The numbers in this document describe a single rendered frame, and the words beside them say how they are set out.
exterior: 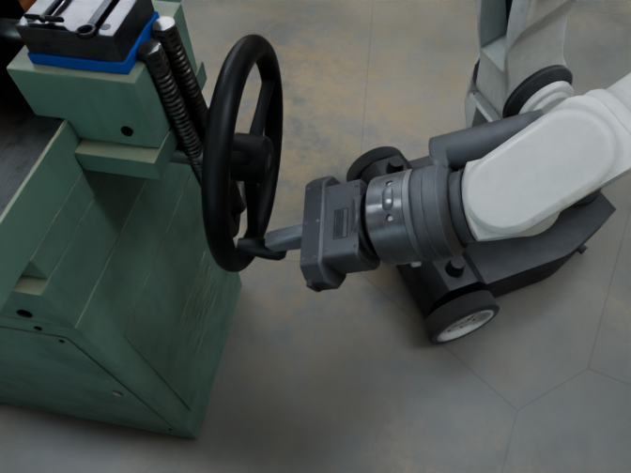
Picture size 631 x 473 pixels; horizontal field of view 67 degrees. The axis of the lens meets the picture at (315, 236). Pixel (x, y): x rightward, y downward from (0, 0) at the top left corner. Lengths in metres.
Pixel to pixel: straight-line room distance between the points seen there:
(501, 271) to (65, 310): 1.04
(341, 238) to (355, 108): 1.47
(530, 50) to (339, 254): 0.63
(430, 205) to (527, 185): 0.08
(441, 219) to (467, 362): 1.00
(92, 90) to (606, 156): 0.45
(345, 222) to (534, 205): 0.17
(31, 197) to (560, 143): 0.47
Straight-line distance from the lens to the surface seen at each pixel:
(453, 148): 0.44
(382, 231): 0.42
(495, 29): 1.03
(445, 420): 1.32
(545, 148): 0.38
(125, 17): 0.51
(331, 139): 1.77
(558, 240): 1.45
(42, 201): 0.56
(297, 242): 0.51
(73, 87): 0.54
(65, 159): 0.58
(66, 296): 0.62
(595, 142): 0.38
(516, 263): 1.36
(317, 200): 0.48
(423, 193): 0.41
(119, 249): 0.71
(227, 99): 0.48
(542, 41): 0.98
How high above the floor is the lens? 1.25
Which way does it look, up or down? 57 degrees down
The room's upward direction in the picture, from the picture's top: straight up
